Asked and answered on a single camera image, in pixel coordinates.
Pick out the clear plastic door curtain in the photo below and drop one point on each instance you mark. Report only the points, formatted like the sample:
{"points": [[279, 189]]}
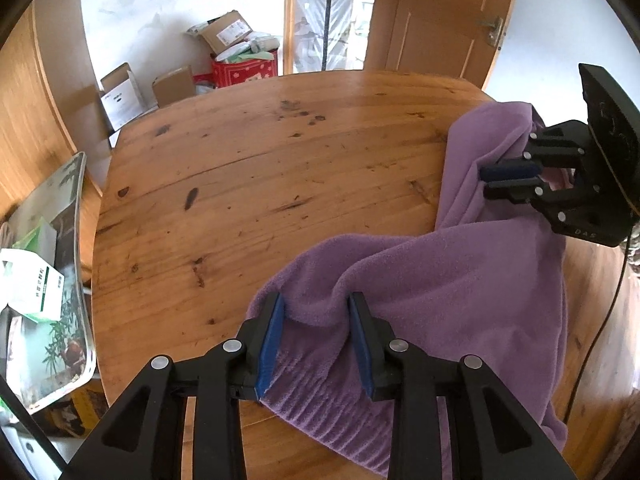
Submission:
{"points": [[310, 20]]}

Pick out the open labelled cardboard box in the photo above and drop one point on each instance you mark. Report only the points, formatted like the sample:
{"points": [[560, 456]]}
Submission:
{"points": [[230, 30]]}

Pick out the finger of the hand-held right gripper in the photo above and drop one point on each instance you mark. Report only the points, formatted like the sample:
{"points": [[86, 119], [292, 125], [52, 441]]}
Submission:
{"points": [[505, 171], [510, 191]]}

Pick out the plain brown cardboard box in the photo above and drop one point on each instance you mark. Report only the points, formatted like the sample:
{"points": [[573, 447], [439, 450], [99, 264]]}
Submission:
{"points": [[175, 87]]}

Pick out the open white cardboard box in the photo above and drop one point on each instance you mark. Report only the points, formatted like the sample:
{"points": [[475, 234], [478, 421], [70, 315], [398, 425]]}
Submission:
{"points": [[120, 105]]}

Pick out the wooden door frame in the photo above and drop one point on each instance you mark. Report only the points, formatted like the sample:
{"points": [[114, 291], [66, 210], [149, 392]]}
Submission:
{"points": [[289, 15]]}

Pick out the red printed box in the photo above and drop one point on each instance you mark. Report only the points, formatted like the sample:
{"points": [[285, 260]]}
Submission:
{"points": [[240, 72]]}

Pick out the glass-topped side table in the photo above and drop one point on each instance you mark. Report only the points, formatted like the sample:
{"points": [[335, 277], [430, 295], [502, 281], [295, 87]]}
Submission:
{"points": [[65, 330]]}

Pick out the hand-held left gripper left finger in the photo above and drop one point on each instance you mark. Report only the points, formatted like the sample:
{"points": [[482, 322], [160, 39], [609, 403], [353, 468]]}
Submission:
{"points": [[270, 345]]}

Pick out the white green paper box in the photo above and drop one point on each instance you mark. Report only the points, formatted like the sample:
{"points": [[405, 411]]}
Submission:
{"points": [[35, 285]]}

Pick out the wooden door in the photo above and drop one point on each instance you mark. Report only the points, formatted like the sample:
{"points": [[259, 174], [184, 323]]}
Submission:
{"points": [[435, 10]]}

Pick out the purple fleece garment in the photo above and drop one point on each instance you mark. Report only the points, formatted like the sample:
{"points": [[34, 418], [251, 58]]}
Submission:
{"points": [[450, 280]]}

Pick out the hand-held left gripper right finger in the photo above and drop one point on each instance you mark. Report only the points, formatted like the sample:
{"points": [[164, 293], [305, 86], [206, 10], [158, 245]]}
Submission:
{"points": [[360, 345]]}

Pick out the wooden cabinet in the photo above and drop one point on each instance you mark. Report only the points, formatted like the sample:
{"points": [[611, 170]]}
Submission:
{"points": [[30, 110]]}

